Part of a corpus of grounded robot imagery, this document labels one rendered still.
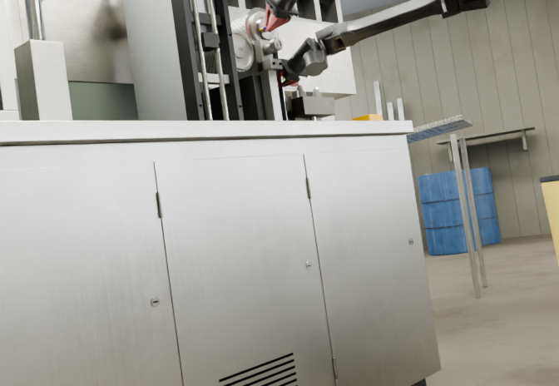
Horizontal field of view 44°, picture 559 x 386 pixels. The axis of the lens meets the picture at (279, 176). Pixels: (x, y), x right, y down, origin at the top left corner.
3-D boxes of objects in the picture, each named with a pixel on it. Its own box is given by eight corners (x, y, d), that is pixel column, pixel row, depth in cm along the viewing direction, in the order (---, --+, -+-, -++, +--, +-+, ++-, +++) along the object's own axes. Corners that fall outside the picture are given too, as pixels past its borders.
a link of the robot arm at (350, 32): (461, 2, 208) (453, -27, 200) (465, 13, 204) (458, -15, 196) (328, 49, 219) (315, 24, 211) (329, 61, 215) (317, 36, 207)
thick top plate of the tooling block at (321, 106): (304, 114, 222) (302, 96, 222) (223, 136, 249) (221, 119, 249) (335, 114, 233) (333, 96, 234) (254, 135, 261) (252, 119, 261)
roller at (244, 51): (228, 67, 205) (222, 28, 205) (175, 87, 222) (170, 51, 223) (256, 70, 213) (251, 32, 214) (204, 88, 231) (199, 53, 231)
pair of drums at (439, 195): (503, 239, 781) (492, 165, 785) (495, 249, 670) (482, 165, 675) (442, 245, 806) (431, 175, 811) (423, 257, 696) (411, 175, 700)
